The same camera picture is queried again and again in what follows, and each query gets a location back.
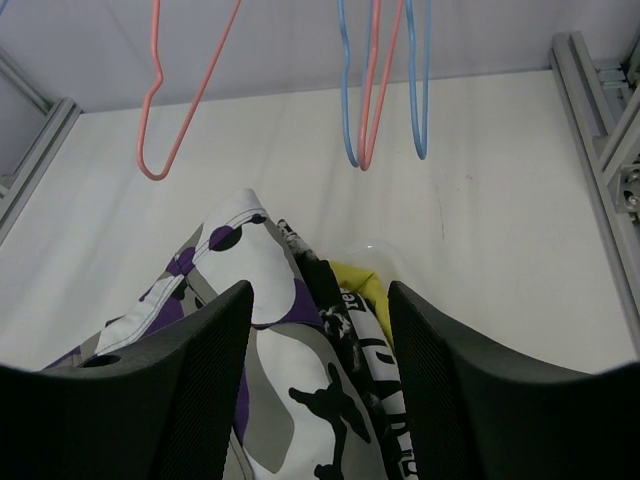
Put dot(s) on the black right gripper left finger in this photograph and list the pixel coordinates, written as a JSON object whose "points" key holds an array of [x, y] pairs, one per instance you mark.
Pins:
{"points": [[160, 408]]}

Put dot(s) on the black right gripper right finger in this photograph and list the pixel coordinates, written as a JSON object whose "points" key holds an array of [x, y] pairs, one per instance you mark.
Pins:
{"points": [[477, 409]]}

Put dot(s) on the purple camouflage trousers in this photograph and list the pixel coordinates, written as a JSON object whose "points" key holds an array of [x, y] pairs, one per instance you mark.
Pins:
{"points": [[298, 414]]}

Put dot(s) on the yellow trousers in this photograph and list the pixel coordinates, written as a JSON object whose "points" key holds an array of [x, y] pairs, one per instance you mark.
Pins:
{"points": [[367, 283]]}

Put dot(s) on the black white patterned trousers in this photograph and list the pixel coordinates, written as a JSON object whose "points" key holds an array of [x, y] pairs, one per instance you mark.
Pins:
{"points": [[340, 330]]}

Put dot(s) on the newsprint patterned trousers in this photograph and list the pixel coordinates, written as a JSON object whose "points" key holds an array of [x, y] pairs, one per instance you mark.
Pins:
{"points": [[385, 373]]}

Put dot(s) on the aluminium frame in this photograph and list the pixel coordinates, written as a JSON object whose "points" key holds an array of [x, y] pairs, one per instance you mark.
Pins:
{"points": [[601, 100]]}

